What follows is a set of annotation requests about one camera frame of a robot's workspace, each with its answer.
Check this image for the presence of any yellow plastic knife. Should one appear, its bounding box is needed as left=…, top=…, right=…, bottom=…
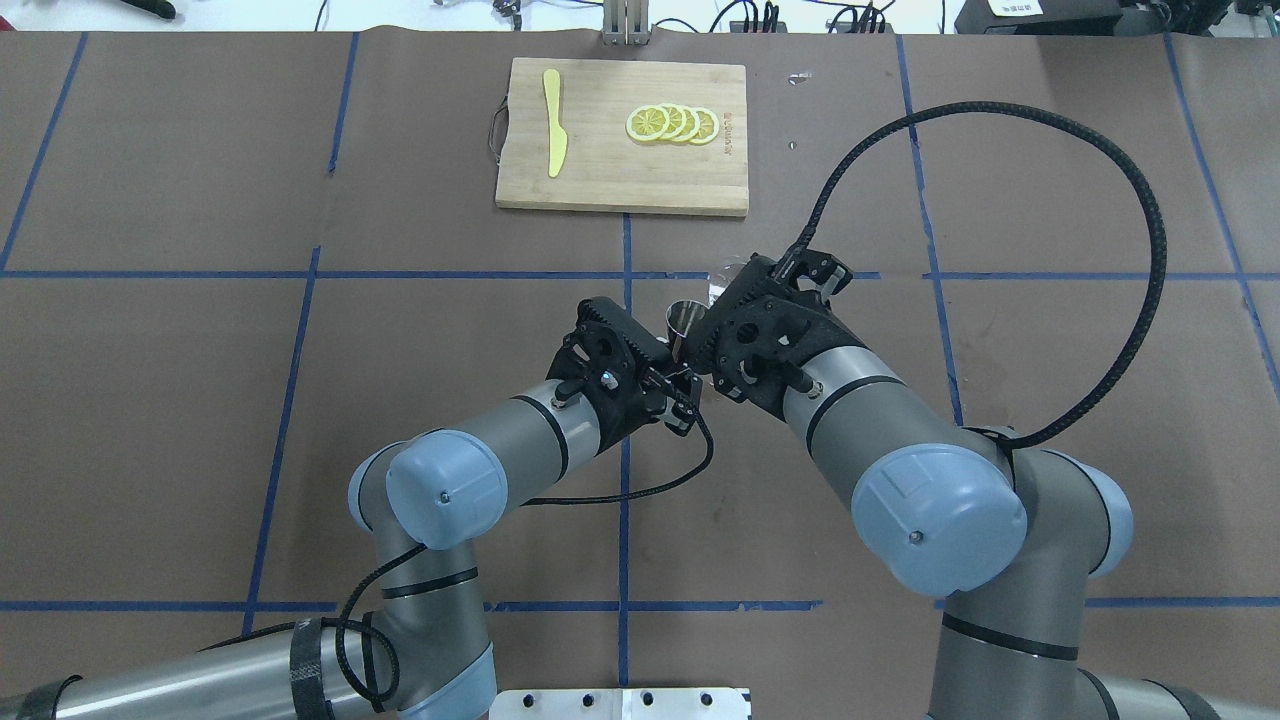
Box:
left=541, top=68, right=570, bottom=179

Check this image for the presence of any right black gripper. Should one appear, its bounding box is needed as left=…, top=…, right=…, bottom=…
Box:
left=700, top=255, right=856, bottom=420

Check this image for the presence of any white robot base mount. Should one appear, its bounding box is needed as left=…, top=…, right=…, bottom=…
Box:
left=488, top=687, right=753, bottom=719

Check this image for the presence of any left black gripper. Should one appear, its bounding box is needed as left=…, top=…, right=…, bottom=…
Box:
left=547, top=296, right=703, bottom=454

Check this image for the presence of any steel double jigger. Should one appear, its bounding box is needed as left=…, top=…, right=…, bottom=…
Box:
left=666, top=299, right=708, bottom=364

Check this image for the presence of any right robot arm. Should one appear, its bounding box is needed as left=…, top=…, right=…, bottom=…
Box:
left=687, top=254, right=1277, bottom=719

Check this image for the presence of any aluminium frame post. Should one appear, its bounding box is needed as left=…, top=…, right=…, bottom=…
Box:
left=600, top=0, right=652, bottom=46

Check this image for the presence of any bamboo cutting board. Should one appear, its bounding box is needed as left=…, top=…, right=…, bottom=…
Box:
left=495, top=56, right=750, bottom=218

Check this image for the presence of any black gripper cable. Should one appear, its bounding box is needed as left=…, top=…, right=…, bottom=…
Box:
left=785, top=100, right=1169, bottom=451
left=335, top=405, right=716, bottom=714

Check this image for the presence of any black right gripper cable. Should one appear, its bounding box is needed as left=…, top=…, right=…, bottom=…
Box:
left=785, top=100, right=1169, bottom=451

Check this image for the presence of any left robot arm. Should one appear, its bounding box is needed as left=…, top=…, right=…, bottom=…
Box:
left=3, top=297, right=707, bottom=719

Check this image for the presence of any lemon slice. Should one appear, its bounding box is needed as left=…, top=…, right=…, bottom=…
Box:
left=687, top=108, right=721, bottom=146
left=672, top=106, right=701, bottom=143
left=659, top=102, right=692, bottom=141
left=625, top=105, right=671, bottom=143

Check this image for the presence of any clear glass measuring cup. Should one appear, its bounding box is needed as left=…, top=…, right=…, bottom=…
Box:
left=707, top=256, right=750, bottom=307

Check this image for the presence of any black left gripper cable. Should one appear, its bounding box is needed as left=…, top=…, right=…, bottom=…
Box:
left=335, top=405, right=716, bottom=714

